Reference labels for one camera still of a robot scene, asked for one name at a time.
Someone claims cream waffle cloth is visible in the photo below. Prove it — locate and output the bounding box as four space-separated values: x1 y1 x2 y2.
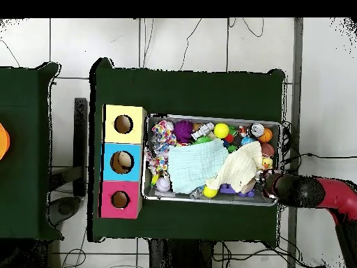
205 140 264 194

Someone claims wooden box with three holes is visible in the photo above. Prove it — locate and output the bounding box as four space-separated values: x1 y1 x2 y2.
98 104 148 220

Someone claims shallow clear mesh bin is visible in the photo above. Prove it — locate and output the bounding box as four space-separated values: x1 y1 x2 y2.
141 113 282 207

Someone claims purple spiky ball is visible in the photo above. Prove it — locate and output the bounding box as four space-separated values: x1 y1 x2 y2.
173 119 195 144

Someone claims colourful confetti print packet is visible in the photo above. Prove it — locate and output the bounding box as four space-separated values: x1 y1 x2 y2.
144 119 178 175

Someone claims mint waffle cloth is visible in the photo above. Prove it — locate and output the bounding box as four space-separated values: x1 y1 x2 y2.
167 138 230 195

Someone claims white baseball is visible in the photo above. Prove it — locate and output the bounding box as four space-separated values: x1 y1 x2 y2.
155 177 172 193

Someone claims yellow ball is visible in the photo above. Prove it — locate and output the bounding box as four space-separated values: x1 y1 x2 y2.
213 123 230 140
202 184 218 199

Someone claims dark green tablecloth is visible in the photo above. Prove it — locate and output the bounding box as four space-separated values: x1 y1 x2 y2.
87 57 287 243
0 61 63 241

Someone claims silver drink can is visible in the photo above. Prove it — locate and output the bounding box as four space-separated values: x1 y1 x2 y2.
248 123 265 138

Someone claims orange toy basketball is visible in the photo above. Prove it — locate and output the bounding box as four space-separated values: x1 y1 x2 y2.
257 127 273 144

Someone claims brown toy football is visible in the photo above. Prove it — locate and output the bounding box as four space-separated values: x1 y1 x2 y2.
261 142 275 158

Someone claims dark grey floor base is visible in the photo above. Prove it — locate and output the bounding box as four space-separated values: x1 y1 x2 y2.
48 196 82 227

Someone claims orange round object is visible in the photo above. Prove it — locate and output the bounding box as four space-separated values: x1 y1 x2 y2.
0 122 11 161

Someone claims silver toy camera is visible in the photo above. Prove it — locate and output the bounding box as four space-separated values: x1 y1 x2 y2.
190 121 215 141

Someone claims black pedestal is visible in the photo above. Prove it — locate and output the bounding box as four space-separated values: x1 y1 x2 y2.
147 238 215 268

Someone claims black cable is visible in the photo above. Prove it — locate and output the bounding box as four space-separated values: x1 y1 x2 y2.
281 151 357 168

